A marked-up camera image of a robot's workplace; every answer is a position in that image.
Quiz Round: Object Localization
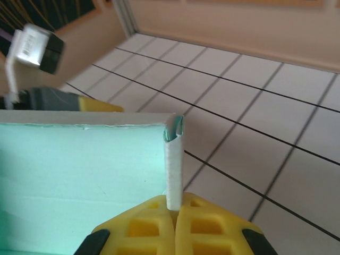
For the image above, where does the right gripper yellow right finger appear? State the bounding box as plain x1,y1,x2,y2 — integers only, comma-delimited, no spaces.
175,192,271,255

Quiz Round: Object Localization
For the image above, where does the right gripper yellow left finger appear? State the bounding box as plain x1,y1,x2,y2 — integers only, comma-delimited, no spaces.
76,195,176,255

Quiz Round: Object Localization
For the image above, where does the light teal paper box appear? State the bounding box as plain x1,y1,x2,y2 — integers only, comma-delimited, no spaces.
0,111,186,255

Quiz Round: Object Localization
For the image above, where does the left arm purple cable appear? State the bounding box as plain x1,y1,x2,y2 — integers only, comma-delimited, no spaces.
0,28,14,44

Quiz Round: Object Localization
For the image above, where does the left aluminium corner post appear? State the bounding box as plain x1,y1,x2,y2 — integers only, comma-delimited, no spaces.
113,0,139,39

